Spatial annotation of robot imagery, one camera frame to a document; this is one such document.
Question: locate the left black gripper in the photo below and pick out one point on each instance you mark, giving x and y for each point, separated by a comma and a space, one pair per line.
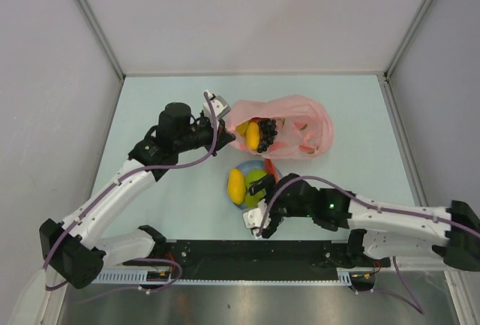
223, 136

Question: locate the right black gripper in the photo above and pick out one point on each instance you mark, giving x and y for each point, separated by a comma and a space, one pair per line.
265, 182

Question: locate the red fake watermelon slice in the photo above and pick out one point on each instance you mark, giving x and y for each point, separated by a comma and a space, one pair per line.
271, 169

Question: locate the yellow fake mango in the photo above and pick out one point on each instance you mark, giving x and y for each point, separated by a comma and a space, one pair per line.
236, 188

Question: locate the pink plastic bag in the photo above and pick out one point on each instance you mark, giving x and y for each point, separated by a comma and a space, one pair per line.
304, 128

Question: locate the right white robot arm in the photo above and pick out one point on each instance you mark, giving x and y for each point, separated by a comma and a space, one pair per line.
376, 229

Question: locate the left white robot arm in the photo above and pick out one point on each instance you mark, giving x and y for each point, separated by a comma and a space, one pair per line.
76, 248

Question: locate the yellow fake lemon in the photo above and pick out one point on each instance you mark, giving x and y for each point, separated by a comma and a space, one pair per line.
250, 131

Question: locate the black fake grape bunch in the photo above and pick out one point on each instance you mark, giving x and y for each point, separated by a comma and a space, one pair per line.
268, 133

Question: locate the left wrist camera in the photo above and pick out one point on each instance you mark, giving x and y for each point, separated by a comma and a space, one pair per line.
215, 106

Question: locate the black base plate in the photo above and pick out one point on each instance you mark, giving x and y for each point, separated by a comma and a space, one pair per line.
270, 258

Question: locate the white cable duct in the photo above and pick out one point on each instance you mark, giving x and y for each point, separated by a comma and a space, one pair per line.
157, 278

